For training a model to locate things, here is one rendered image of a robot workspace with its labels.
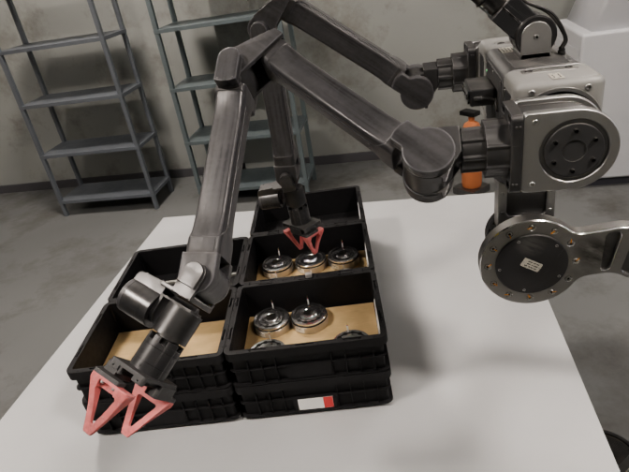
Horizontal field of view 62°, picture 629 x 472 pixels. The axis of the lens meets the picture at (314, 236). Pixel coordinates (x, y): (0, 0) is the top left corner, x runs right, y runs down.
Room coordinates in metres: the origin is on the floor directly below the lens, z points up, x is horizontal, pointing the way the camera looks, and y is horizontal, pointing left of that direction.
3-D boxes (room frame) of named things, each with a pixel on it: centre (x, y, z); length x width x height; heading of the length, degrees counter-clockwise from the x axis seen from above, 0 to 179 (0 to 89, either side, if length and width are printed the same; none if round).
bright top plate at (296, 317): (1.20, 0.05, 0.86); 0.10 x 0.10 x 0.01
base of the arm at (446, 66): (1.23, -0.39, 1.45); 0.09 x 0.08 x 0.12; 168
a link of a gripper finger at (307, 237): (1.33, 0.02, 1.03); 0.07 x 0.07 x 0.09; 39
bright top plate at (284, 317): (1.21, 0.16, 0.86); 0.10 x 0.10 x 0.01
